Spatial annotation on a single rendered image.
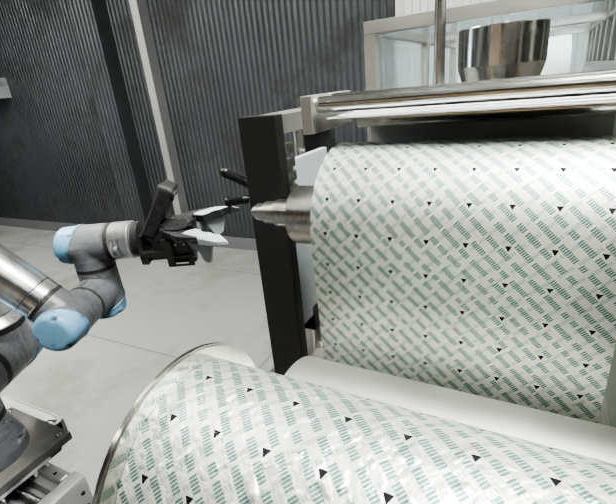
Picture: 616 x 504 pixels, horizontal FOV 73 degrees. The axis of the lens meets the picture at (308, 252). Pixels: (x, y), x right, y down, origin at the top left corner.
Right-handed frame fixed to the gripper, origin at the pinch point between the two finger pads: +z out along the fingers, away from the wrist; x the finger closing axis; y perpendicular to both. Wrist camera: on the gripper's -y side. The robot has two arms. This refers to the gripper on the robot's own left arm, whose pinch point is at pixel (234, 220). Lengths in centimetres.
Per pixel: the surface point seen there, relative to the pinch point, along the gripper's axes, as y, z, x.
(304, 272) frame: -3.0, 13.9, 25.6
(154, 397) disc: -16, 7, 58
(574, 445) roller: -8, 32, 57
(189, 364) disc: -16, 8, 55
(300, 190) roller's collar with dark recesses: -17.4, 14.8, 32.4
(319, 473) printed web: -16, 16, 63
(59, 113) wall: 36, -266, -414
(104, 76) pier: -1, -177, -357
